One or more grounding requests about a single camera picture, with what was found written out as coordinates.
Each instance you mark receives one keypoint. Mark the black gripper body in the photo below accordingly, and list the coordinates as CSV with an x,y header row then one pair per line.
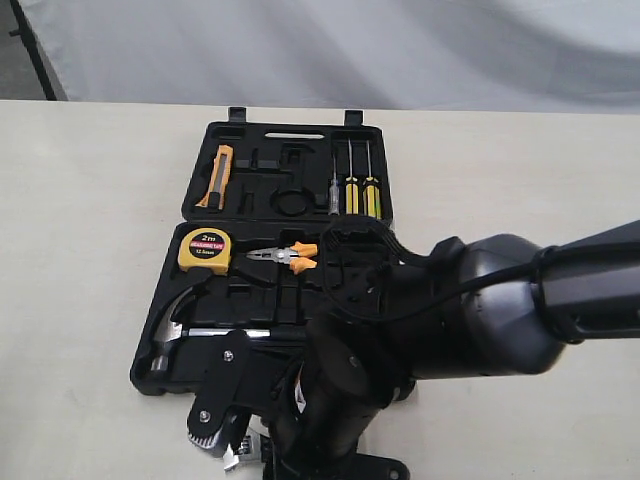
x,y
320,414

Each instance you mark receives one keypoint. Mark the claw hammer black handle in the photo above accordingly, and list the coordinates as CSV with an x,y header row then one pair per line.
x,y
169,332

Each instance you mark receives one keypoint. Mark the silver adjustable wrench black handle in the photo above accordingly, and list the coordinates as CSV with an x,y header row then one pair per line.
x,y
249,451

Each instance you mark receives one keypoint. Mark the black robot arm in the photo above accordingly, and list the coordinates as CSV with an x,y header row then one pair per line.
x,y
500,306

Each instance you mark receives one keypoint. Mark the black plastic tool case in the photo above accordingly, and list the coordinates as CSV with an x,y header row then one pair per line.
x,y
277,194

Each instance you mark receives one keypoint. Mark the yellow black screwdriver right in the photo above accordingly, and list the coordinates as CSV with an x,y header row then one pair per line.
x,y
371,189

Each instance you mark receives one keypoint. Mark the yellow black screwdriver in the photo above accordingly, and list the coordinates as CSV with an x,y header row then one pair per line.
x,y
351,184
371,189

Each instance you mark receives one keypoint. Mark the yellow tape measure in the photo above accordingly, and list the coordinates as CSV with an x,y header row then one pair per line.
x,y
208,248

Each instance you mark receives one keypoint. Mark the clear tester screwdriver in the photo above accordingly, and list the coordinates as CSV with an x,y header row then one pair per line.
x,y
334,191

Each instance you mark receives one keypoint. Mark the yellow black screwdriver left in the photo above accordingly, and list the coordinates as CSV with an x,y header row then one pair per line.
x,y
351,184

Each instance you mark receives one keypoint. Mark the yellow utility knife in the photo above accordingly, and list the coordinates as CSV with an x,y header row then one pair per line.
x,y
214,196

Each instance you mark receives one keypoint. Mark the black stand pole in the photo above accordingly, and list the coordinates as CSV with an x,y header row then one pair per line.
x,y
25,33

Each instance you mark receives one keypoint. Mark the orange handled pliers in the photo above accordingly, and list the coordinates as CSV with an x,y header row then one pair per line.
x,y
297,257

